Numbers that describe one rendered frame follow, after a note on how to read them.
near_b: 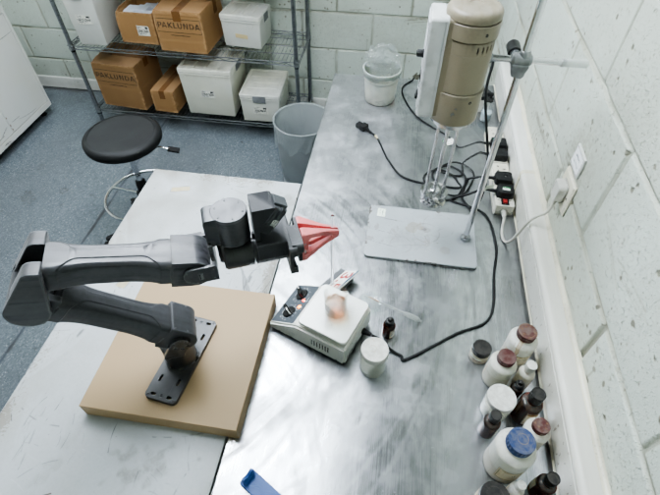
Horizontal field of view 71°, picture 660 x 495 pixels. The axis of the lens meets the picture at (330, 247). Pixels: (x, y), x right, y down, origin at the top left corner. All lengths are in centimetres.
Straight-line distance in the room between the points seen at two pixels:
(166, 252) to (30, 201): 247
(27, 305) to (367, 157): 108
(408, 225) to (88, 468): 94
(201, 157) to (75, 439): 228
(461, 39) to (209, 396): 84
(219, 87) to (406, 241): 210
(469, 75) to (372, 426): 72
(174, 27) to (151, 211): 175
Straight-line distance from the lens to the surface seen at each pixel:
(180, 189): 150
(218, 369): 104
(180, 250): 79
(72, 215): 301
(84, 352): 121
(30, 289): 80
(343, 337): 99
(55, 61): 418
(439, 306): 117
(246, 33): 300
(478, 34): 93
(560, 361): 105
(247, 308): 110
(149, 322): 90
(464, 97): 99
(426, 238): 130
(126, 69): 335
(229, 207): 74
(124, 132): 231
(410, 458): 100
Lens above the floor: 185
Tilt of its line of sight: 49 degrees down
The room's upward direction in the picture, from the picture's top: straight up
